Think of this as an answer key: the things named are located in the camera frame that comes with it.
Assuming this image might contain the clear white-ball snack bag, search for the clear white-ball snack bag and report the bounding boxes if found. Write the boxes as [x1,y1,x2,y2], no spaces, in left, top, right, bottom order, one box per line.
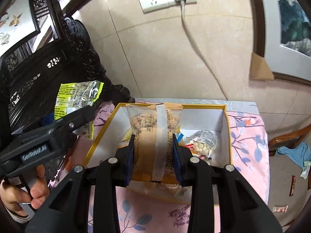
[183,130,218,160]

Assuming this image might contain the tan taped cookie bag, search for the tan taped cookie bag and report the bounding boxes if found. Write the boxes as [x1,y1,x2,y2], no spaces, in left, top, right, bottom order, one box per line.
[127,103,191,204]

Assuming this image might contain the green peanut snack bag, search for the green peanut snack bag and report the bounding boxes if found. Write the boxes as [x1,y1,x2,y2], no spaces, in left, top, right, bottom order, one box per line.
[54,81,104,140]

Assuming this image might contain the person's left hand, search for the person's left hand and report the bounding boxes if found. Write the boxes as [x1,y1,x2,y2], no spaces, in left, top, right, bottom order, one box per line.
[1,165,50,217]

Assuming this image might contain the yellow cardboard box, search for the yellow cardboard box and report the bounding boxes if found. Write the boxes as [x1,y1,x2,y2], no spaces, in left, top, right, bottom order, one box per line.
[82,102,232,207]

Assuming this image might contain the pink floral tablecloth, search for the pink floral tablecloth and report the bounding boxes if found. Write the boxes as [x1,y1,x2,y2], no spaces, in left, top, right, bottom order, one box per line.
[48,98,271,233]

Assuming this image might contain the red-white wrapper on chair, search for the red-white wrapper on chair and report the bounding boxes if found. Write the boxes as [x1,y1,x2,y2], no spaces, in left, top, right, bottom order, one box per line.
[272,205,288,213]

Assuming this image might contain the wooden chair with grey seat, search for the wooden chair with grey seat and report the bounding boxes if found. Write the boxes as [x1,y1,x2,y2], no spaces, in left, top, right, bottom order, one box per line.
[268,125,310,231]

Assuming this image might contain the dark carved wooden furniture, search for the dark carved wooden furniture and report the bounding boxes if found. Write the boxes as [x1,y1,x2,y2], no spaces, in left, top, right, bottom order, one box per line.
[0,0,135,190]

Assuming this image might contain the dark red wrapper on chair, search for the dark red wrapper on chair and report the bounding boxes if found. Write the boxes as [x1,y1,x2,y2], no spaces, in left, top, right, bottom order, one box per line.
[289,175,296,196]

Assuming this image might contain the blue cloth on chair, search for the blue cloth on chair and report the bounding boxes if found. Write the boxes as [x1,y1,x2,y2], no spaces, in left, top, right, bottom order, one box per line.
[275,142,311,168]

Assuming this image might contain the cardboard corner protector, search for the cardboard corner protector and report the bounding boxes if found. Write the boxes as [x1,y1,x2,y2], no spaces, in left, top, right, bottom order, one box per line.
[250,52,275,81]

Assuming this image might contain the framed bird painting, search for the framed bird painting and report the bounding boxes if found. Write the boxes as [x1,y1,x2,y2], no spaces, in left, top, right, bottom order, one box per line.
[1,0,40,56]

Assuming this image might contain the framed landscape painting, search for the framed landscape painting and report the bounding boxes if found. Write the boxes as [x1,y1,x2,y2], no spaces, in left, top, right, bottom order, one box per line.
[250,0,310,85]

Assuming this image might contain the white plug and cable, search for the white plug and cable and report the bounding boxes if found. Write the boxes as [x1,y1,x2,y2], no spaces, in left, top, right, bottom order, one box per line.
[174,0,229,101]

